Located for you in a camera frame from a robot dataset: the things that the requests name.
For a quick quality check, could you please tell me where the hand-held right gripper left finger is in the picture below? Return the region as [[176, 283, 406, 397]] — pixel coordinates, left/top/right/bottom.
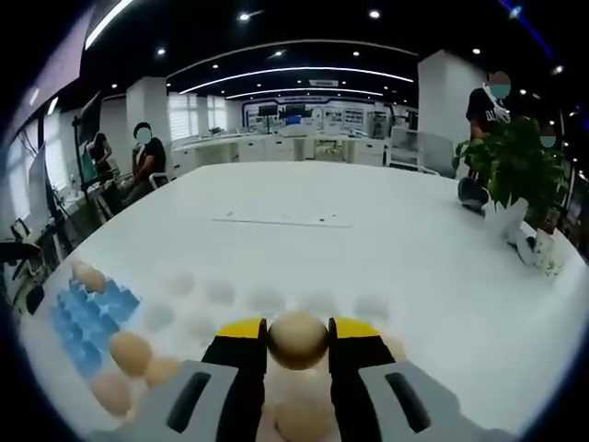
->
[[89, 316, 269, 442]]

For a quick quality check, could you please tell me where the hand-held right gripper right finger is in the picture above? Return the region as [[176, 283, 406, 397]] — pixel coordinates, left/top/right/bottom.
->
[[325, 315, 521, 442]]

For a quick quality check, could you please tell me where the single tan egg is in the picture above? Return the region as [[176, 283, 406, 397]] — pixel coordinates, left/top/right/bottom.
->
[[266, 310, 330, 370], [75, 266, 108, 294]]

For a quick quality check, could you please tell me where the blue egg tray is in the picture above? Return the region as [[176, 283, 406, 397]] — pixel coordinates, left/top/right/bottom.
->
[[49, 273, 142, 378]]

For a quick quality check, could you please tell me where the group of tan eggs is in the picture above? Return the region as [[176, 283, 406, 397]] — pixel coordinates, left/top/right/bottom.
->
[[90, 331, 410, 442]]

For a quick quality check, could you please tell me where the white dimpled foam board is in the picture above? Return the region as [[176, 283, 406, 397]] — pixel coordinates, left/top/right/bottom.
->
[[91, 269, 415, 442]]

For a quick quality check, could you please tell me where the teal bag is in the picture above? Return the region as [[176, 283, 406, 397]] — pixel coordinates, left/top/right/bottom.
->
[[78, 140, 98, 179]]

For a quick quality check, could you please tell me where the black monitor on tripod stand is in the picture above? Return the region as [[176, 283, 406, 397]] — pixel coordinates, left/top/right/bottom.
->
[[71, 89, 105, 208]]

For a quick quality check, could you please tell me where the dark round pot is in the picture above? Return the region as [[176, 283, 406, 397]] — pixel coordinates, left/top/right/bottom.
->
[[457, 177, 490, 213]]

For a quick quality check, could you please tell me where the long white counter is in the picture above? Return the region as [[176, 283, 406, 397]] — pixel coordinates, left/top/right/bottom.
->
[[169, 133, 387, 179]]

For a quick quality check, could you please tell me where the small white ornament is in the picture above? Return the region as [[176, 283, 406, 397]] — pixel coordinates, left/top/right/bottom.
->
[[524, 227, 570, 277]]

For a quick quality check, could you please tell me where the white slatted chair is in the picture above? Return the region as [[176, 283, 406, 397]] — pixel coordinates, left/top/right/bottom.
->
[[389, 127, 421, 169]]

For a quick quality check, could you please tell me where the green plant in white vase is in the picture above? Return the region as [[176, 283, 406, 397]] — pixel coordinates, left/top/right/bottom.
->
[[453, 117, 572, 266]]

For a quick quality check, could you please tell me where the white table cable cover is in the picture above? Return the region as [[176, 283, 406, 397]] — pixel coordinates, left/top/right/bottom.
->
[[211, 210, 353, 229]]

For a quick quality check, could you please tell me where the large wall screen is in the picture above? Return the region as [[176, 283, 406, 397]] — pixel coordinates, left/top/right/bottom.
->
[[13, 8, 93, 134]]

